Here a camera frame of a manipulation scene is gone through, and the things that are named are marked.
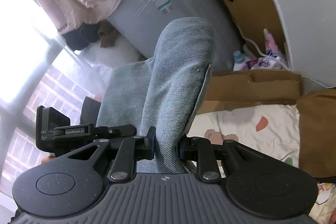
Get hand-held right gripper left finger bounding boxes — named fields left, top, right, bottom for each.
left=64, top=126, right=157, bottom=183

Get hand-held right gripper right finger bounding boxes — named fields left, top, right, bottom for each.
left=178, top=135, right=265, bottom=183

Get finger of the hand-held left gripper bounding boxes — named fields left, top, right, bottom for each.
left=94, top=124, right=137, bottom=138

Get blue denim pants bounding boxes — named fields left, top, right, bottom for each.
left=96, top=17, right=216, bottom=174

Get cream bear print bed sheet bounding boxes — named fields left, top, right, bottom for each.
left=188, top=103, right=336, bottom=224

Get glass window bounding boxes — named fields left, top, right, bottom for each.
left=0, top=0, right=111, bottom=203

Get white fluffy cloth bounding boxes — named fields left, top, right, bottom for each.
left=87, top=35, right=146, bottom=68

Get black hanging garment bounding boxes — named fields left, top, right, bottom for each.
left=63, top=23, right=101, bottom=51

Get white bottle blue cap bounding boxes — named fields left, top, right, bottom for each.
left=233, top=50, right=247, bottom=72

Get purple white plastic packet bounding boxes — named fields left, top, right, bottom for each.
left=243, top=28, right=288, bottom=71

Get brown cloth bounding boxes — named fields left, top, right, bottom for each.
left=296, top=89, right=336, bottom=178

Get tall cardboard box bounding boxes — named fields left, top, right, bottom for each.
left=188, top=0, right=289, bottom=59

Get white cable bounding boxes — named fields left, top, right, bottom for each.
left=240, top=34, right=289, bottom=69

